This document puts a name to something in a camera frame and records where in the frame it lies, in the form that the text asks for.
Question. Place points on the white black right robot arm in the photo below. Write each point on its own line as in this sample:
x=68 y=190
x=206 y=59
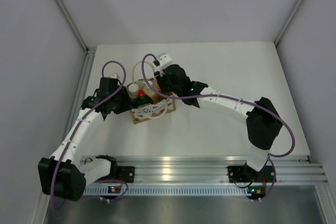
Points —
x=260 y=118

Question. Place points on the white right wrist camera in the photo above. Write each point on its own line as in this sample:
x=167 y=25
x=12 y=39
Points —
x=164 y=61

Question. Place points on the burlap canvas bag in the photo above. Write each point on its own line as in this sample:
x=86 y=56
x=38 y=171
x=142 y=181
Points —
x=151 y=111

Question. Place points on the green bottle red cap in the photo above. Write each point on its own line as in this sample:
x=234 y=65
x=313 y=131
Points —
x=142 y=99

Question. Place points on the corner aluminium post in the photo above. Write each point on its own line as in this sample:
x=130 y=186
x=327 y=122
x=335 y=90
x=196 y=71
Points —
x=71 y=24
x=294 y=11

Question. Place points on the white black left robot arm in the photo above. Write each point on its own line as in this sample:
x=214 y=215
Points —
x=62 y=174

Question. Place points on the white-capped pale green bottle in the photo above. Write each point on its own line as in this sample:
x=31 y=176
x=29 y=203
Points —
x=133 y=91

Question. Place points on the cream pump lotion bottle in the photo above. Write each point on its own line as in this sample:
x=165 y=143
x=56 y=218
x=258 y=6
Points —
x=154 y=96

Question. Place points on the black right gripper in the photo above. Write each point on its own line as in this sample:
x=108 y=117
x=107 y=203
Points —
x=160 y=78

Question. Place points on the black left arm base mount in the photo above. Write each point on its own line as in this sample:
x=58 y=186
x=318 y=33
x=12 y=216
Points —
x=126 y=173

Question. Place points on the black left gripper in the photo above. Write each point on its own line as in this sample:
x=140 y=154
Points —
x=127 y=105

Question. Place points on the right corner aluminium post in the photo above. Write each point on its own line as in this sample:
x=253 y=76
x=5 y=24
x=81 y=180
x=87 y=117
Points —
x=294 y=11

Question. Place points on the aluminium frame rail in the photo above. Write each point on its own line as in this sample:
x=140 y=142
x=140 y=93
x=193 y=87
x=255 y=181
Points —
x=213 y=170

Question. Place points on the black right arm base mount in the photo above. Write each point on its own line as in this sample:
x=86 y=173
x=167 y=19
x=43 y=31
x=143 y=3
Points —
x=245 y=174

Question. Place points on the left corner aluminium post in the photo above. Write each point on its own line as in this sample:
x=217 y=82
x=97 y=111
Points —
x=71 y=24

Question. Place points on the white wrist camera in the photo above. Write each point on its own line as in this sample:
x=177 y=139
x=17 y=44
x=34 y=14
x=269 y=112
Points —
x=164 y=61
x=115 y=76

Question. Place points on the perforated cable duct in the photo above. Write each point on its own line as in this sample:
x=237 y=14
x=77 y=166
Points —
x=136 y=190

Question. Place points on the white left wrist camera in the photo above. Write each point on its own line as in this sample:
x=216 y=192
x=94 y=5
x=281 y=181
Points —
x=115 y=76

